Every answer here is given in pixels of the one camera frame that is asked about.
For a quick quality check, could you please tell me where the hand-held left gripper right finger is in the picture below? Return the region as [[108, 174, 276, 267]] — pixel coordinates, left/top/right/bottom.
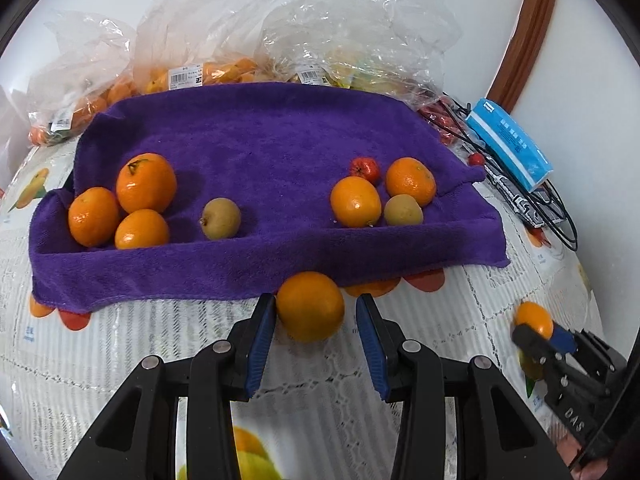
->
[[355, 293, 573, 480]]

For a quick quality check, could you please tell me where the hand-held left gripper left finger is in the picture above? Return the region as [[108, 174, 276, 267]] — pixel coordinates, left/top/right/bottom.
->
[[57, 292, 277, 480]]

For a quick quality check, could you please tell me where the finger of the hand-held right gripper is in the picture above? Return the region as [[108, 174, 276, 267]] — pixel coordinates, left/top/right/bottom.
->
[[511, 324, 608, 403], [550, 326, 628, 376]]

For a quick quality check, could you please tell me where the yellow-green round fruit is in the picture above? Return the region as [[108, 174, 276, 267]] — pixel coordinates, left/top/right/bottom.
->
[[383, 194, 424, 227], [200, 197, 242, 240]]

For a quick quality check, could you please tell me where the large orange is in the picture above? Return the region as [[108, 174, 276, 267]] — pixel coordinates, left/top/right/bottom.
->
[[116, 153, 178, 214]]

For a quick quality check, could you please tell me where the pile of red fruits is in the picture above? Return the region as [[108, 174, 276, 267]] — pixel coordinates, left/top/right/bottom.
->
[[419, 97, 468, 148]]

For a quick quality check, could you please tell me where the person's right hand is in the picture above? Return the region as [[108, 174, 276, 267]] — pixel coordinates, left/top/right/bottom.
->
[[554, 432, 613, 480]]

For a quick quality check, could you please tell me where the fruit-print white tablecloth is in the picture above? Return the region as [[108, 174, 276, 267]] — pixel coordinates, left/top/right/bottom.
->
[[0, 100, 606, 480]]

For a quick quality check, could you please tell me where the grey striped pouch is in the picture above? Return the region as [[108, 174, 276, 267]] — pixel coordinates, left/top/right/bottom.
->
[[482, 160, 546, 228]]

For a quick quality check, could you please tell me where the blue tissue pack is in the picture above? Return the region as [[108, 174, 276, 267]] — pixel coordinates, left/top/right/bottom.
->
[[465, 98, 555, 192]]

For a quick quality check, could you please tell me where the purple towel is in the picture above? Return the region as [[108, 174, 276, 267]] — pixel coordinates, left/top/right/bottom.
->
[[28, 81, 510, 311]]

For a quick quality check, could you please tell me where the clear bag of yellow fruit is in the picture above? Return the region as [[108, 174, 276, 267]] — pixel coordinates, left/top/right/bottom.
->
[[260, 0, 463, 111]]

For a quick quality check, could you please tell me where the clear bag of small oranges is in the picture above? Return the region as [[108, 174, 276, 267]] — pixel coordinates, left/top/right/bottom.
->
[[27, 10, 138, 147]]

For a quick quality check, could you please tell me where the white plastic bag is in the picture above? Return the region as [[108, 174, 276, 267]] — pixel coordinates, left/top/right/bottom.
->
[[0, 87, 31, 186]]

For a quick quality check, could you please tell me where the black cable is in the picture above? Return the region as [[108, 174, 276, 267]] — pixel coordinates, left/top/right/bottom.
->
[[440, 92, 580, 252]]

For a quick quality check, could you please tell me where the brown wooden door frame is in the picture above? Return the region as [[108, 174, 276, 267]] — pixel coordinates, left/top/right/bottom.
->
[[486, 0, 560, 116]]

